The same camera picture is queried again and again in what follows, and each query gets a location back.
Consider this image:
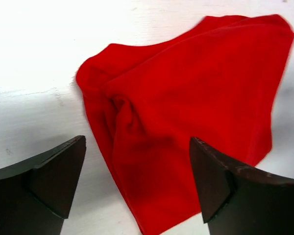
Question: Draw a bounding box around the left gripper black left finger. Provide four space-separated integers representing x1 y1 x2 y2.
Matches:
0 136 86 235

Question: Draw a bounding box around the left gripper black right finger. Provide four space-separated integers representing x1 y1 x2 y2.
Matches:
190 138 294 235

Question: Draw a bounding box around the red t shirt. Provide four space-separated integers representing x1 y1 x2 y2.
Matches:
76 15 294 235

